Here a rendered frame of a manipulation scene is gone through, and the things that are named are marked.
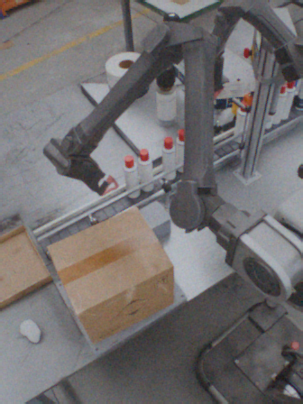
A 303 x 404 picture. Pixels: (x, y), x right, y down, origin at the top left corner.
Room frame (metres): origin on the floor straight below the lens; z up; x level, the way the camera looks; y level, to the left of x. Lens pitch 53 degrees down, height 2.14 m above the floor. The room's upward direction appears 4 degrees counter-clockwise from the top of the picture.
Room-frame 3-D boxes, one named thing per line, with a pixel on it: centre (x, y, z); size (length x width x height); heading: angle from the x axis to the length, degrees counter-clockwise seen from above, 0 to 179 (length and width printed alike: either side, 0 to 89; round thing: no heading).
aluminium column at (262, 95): (1.09, -0.40, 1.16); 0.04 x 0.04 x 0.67; 29
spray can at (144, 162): (1.02, 0.02, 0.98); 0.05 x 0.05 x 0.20
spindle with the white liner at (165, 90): (1.40, -0.08, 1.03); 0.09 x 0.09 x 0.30
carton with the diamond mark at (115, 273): (0.58, 0.14, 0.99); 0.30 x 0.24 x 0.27; 115
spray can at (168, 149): (1.07, -0.07, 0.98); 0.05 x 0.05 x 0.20
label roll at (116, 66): (1.65, 0.08, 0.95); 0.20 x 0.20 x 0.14
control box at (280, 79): (1.17, -0.42, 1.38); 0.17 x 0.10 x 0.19; 174
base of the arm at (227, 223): (0.43, -0.15, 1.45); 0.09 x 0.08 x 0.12; 126
